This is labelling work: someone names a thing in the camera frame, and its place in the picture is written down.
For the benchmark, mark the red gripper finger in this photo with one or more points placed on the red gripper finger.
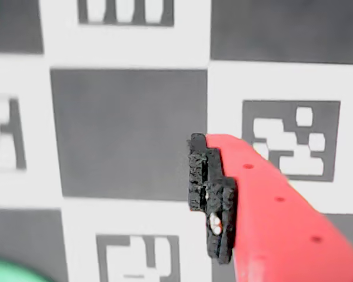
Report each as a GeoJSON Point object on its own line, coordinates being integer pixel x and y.
{"type": "Point", "coordinates": [276, 229]}

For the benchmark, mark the black white marker checkerboard mat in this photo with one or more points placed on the black white marker checkerboard mat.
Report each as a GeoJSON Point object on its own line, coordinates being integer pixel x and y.
{"type": "Point", "coordinates": [129, 132]}

